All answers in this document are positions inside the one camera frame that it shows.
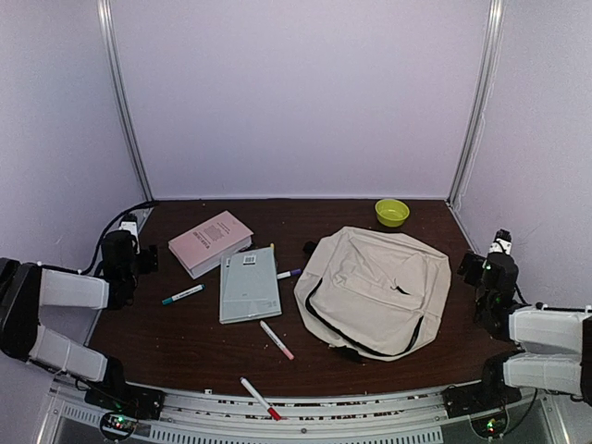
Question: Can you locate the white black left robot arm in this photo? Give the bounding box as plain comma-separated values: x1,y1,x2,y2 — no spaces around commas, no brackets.
1,229,158,402

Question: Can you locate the beige canvas backpack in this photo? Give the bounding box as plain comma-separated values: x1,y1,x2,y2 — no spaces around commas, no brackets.
294,227,451,362

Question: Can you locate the lime green bowl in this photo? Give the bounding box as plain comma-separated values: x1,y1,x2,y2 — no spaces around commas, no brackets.
375,199,411,228

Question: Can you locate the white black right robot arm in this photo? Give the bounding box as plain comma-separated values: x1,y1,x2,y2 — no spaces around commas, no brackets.
458,228,591,405

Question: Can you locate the right aluminium frame post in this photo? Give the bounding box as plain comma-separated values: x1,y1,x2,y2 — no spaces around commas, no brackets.
448,0,506,209

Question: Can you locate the teal capped marker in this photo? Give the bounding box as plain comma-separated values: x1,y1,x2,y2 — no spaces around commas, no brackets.
162,284,205,306

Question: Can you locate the purple capped marker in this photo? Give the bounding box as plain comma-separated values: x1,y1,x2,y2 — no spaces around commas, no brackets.
277,269,302,280

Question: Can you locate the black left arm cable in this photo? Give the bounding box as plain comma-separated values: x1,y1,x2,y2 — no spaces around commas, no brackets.
78,200,160,277

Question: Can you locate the metal front table rail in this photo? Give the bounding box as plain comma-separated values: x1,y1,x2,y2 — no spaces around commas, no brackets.
36,381,570,444

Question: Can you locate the light blue notebook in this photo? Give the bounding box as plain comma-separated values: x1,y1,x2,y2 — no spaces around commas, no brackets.
219,247,282,325

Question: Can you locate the left aluminium frame post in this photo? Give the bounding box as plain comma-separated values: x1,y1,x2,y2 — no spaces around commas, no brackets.
96,0,154,201

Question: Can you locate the red capped marker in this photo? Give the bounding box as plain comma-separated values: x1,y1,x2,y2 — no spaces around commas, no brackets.
240,376,282,421

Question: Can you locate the pink capped marker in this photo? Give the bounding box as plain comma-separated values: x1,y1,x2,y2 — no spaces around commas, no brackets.
259,320,295,361

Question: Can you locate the pink thick book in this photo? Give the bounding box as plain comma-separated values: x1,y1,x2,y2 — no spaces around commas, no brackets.
168,211,253,279

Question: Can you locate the aluminium frame post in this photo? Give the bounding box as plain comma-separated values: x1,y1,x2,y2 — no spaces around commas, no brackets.
96,0,154,201
448,0,506,209

